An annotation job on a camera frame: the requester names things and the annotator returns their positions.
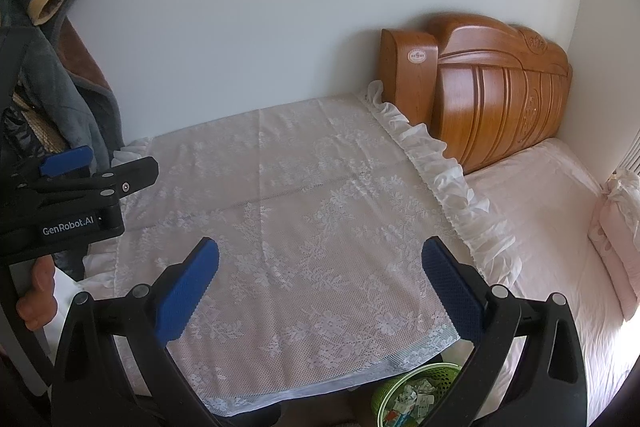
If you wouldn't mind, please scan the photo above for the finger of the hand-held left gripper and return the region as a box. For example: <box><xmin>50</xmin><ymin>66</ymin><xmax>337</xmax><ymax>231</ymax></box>
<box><xmin>10</xmin><ymin>156</ymin><xmax>160</xmax><ymax>218</ymax></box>
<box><xmin>0</xmin><ymin>145</ymin><xmax>95</xmax><ymax>184</ymax></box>

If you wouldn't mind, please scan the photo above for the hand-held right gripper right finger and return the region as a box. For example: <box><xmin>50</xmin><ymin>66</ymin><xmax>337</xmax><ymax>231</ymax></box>
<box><xmin>421</xmin><ymin>237</ymin><xmax>588</xmax><ymax>427</ymax></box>

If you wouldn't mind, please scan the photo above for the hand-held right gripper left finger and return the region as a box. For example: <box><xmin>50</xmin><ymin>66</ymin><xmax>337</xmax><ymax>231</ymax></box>
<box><xmin>50</xmin><ymin>237</ymin><xmax>221</xmax><ymax>427</ymax></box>

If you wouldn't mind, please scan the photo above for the green plastic basket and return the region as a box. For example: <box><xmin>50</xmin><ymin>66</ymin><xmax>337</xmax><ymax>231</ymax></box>
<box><xmin>370</xmin><ymin>362</ymin><xmax>463</xmax><ymax>427</ymax></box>

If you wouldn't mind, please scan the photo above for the person's left hand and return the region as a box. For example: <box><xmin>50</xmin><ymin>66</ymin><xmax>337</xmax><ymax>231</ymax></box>
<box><xmin>15</xmin><ymin>254</ymin><xmax>57</xmax><ymax>333</ymax></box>

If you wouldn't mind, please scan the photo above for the woven straw bag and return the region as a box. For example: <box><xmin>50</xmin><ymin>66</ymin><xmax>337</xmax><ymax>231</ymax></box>
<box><xmin>10</xmin><ymin>92</ymin><xmax>66</xmax><ymax>152</ymax></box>

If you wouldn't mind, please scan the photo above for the grey fleece robe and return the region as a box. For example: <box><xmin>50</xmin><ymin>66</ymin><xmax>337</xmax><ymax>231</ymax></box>
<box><xmin>0</xmin><ymin>0</ymin><xmax>126</xmax><ymax>283</ymax></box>

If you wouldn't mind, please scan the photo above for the brown fleece cloth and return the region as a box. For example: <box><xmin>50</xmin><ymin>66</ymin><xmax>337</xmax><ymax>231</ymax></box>
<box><xmin>60</xmin><ymin>0</ymin><xmax>113</xmax><ymax>92</ymax></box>

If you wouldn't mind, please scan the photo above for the pile of paper scraps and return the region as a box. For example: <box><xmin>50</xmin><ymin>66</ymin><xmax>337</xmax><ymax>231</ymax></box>
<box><xmin>382</xmin><ymin>379</ymin><xmax>436</xmax><ymax>423</ymax></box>

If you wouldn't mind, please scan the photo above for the pink bed sheet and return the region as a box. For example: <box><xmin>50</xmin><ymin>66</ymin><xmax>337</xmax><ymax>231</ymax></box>
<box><xmin>465</xmin><ymin>137</ymin><xmax>636</xmax><ymax>423</ymax></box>

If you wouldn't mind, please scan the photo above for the white lace tablecloth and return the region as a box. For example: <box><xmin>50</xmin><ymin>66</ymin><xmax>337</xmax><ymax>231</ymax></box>
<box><xmin>80</xmin><ymin>79</ymin><xmax>523</xmax><ymax>418</ymax></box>

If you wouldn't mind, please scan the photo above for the pink pillow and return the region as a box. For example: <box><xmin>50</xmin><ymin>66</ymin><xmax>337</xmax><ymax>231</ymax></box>
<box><xmin>587</xmin><ymin>169</ymin><xmax>640</xmax><ymax>323</ymax></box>

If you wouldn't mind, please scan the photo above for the wooden headboard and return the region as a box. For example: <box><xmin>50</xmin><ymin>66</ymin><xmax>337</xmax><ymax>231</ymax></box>
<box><xmin>377</xmin><ymin>12</ymin><xmax>574</xmax><ymax>175</ymax></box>

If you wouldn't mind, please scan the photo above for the white pleated curtain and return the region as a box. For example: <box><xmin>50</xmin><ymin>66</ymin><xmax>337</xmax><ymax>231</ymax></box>
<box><xmin>617</xmin><ymin>142</ymin><xmax>640</xmax><ymax>180</ymax></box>

